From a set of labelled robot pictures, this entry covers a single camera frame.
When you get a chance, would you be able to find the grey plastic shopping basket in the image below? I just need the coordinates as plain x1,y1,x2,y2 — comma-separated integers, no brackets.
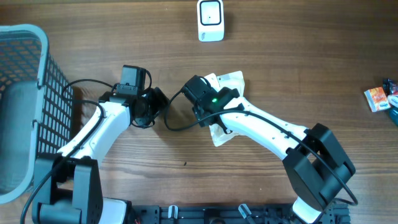
1,24,73,204

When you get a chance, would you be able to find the white barcode scanner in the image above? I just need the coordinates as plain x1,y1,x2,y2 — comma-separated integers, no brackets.
197,0,224,42

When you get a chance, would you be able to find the red tissue pack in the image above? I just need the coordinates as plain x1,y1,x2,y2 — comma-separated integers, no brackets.
387,95,398,108

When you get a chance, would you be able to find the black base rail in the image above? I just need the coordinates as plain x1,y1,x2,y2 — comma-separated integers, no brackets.
124,203,351,224

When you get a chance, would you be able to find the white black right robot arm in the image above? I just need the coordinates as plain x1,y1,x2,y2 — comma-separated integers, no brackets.
186,86,358,223

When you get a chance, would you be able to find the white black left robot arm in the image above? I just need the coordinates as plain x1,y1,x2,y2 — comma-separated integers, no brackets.
28,87,169,223

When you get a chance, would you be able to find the orange tissue pack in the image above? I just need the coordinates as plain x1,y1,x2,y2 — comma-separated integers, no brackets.
364,87,391,113

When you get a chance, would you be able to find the beige plastic pouch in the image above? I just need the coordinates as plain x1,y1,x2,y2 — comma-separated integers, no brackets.
205,71,245,147

